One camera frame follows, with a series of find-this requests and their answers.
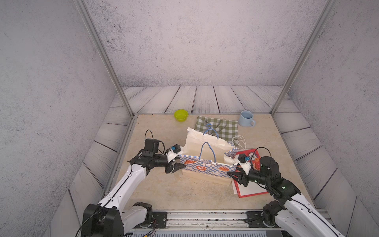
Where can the metal fork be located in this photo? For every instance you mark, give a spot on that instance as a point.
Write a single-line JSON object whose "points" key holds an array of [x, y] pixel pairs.
{"points": [[220, 126]]}

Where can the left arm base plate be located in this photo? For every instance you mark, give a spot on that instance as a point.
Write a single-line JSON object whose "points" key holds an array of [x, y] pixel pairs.
{"points": [[158, 220]]}

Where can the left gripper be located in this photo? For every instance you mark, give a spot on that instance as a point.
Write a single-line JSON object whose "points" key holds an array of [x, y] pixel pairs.
{"points": [[170, 168]]}

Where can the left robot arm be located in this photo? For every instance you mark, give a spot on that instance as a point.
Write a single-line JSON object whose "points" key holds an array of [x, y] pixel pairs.
{"points": [[108, 218]]}

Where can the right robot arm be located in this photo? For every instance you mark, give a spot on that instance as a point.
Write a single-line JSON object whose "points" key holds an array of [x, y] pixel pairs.
{"points": [[290, 210]]}

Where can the light blue mug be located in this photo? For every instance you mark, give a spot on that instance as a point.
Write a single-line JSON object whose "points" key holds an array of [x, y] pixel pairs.
{"points": [[246, 119]]}

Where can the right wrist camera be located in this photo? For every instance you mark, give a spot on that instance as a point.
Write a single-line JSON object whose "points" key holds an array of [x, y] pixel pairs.
{"points": [[244, 163]]}

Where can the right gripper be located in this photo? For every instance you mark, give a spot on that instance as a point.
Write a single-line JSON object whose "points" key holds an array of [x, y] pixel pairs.
{"points": [[240, 177]]}

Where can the white Happy Every Day bag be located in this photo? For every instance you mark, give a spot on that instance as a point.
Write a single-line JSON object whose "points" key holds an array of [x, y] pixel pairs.
{"points": [[240, 143]]}

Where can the red paper gift bag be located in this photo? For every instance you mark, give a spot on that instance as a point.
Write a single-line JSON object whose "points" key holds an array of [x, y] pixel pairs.
{"points": [[251, 189]]}

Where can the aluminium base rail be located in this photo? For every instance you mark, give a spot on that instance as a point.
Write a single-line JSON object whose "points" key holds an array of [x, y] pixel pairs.
{"points": [[205, 219]]}

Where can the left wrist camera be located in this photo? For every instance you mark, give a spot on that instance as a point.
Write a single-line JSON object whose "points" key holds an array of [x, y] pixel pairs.
{"points": [[173, 152]]}

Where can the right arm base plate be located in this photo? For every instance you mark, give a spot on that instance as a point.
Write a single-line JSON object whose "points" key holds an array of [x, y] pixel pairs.
{"points": [[254, 219]]}

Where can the left frame post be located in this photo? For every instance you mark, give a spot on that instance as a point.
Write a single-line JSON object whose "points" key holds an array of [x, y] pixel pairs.
{"points": [[82, 8]]}

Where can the frame post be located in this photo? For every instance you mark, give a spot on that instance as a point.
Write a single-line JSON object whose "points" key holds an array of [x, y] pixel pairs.
{"points": [[315, 33], [82, 8]]}

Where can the green plastic bowl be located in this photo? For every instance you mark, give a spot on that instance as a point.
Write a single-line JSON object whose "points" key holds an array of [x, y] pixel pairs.
{"points": [[181, 115]]}

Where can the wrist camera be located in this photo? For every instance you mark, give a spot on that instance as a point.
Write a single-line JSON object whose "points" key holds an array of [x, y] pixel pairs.
{"points": [[244, 163], [173, 152]]}

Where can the green checkered cloth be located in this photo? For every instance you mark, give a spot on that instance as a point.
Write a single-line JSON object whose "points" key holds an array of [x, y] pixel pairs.
{"points": [[206, 125]]}

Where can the right frame post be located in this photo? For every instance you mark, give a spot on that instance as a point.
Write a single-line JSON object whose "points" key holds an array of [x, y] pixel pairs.
{"points": [[315, 33]]}

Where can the blue checkered paper bag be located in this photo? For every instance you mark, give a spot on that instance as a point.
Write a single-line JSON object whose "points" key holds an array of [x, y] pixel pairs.
{"points": [[208, 157]]}

